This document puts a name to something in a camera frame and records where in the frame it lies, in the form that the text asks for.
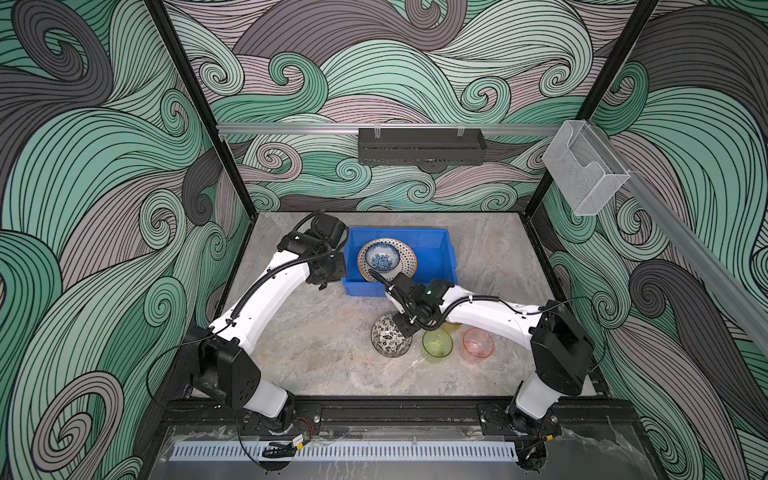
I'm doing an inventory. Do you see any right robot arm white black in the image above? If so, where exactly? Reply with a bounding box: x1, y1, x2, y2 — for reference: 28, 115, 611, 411
371, 272, 594, 421

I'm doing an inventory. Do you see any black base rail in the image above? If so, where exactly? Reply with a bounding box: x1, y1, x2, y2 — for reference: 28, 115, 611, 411
161, 395, 638, 438

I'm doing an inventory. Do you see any aluminium back wall rail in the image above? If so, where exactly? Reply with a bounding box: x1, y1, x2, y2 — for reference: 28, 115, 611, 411
216, 122, 560, 137

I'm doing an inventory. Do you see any green transparent cup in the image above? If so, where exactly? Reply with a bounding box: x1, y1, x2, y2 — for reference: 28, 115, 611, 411
422, 328, 454, 363

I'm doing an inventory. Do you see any blue white floral bowl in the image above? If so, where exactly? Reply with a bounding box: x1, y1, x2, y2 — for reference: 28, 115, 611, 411
365, 242, 401, 274

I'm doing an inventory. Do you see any brown leaf pattern bowl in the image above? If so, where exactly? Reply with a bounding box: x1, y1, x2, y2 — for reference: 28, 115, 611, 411
370, 314, 412, 358

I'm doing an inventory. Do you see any pink transparent cup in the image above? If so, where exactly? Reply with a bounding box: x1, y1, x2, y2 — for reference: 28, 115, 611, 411
462, 328, 495, 363

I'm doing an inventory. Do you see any yellow transparent cup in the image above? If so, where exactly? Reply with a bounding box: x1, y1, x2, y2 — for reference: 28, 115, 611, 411
441, 322, 462, 334

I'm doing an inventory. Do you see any white slotted cable duct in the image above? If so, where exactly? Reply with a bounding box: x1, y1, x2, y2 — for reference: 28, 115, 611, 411
169, 440, 518, 462

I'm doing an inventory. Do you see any black wall tray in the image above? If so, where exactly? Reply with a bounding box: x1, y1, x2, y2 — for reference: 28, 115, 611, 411
357, 127, 488, 169

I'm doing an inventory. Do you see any yellow rim dotted plate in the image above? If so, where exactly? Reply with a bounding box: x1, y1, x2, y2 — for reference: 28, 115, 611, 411
357, 238, 418, 282

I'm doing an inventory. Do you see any clear acrylic wall holder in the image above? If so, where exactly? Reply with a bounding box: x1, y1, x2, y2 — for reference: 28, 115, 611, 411
543, 120, 630, 217

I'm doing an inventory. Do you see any blue plastic bin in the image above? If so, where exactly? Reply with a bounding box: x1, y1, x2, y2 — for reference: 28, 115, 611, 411
342, 227, 458, 297

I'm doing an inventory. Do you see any aluminium right wall rail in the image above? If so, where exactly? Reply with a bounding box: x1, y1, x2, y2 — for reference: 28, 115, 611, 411
590, 126, 767, 350

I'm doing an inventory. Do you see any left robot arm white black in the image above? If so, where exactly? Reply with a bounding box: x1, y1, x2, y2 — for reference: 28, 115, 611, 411
179, 212, 349, 419

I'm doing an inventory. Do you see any aluminium wall rail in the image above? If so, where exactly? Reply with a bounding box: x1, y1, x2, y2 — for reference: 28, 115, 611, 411
216, 122, 560, 137
590, 126, 767, 350

